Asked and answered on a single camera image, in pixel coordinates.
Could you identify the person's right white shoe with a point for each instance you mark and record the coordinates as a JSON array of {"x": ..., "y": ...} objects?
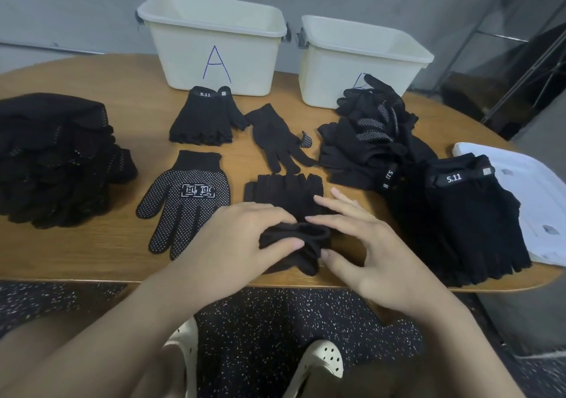
[{"x": 323, "y": 358}]

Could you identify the person's left forearm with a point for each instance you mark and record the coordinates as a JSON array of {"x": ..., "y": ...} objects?
[{"x": 97, "y": 340}]

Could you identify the grey wall pipe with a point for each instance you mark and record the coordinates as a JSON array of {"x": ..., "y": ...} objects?
[{"x": 53, "y": 46}]

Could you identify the person's right forearm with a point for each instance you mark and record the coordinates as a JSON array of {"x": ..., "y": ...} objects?
[{"x": 469, "y": 358}]

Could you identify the person's right hand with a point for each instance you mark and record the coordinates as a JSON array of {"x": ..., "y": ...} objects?
[{"x": 389, "y": 269}]

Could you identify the person's left white shoe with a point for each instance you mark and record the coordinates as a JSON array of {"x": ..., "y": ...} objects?
[{"x": 184, "y": 349}]

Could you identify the person's left leg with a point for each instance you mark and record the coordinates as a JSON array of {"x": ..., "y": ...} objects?
[{"x": 150, "y": 380}]

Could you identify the person's white shoe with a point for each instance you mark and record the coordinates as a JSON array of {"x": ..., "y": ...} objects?
[
  {"x": 184, "y": 349},
  {"x": 323, "y": 358}
]

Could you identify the pile of black gloves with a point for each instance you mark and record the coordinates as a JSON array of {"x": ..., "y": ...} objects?
[
  {"x": 31, "y": 212},
  {"x": 376, "y": 137}
]

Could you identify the black fingerless glove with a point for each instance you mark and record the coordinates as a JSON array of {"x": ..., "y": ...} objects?
[
  {"x": 424, "y": 225},
  {"x": 283, "y": 190},
  {"x": 411, "y": 203},
  {"x": 482, "y": 207},
  {"x": 447, "y": 247},
  {"x": 469, "y": 269},
  {"x": 447, "y": 207},
  {"x": 508, "y": 225},
  {"x": 495, "y": 243},
  {"x": 203, "y": 119}
]

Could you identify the white plastic bin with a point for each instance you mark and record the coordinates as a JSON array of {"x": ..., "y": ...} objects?
[
  {"x": 168, "y": 57},
  {"x": 323, "y": 79}
]

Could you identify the white flat tray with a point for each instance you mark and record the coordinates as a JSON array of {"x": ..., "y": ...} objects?
[{"x": 539, "y": 199}]

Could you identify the stack of black gloves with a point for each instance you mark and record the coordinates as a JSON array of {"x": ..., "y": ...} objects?
[{"x": 13, "y": 203}]

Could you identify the metal rack frame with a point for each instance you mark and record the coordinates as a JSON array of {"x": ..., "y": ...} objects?
[{"x": 504, "y": 66}]

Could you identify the person's left hand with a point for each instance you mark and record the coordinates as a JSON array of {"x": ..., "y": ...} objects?
[{"x": 230, "y": 252}]

